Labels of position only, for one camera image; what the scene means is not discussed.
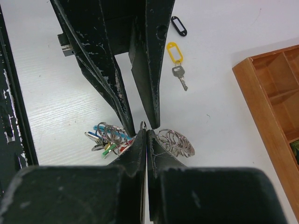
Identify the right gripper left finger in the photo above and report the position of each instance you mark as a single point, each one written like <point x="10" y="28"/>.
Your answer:
<point x="128" y="196"/>

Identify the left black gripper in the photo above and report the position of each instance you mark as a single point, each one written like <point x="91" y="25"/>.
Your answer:
<point x="96" y="30"/>

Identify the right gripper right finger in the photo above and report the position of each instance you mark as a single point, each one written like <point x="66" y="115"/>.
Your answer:
<point x="159" y="165"/>

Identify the metal key organiser disc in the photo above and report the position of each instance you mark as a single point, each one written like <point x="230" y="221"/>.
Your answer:
<point x="174" y="142"/>

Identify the red tag key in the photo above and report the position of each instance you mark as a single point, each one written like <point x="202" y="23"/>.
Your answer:
<point x="127" y="145"/>

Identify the green tag key on disc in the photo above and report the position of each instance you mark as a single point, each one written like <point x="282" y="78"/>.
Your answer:
<point x="108" y="150"/>

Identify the blue tag key on disc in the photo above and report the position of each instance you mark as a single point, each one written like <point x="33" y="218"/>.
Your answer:
<point x="97" y="138"/>

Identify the black key tag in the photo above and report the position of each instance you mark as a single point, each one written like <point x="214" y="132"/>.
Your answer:
<point x="178" y="25"/>

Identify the yellow tag key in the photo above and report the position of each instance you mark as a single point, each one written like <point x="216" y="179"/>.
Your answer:
<point x="177" y="58"/>

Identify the wooden compartment tray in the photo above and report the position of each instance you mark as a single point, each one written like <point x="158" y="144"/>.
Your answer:
<point x="269" y="83"/>

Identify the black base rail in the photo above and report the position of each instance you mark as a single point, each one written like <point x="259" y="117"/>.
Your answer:
<point x="17" y="148"/>

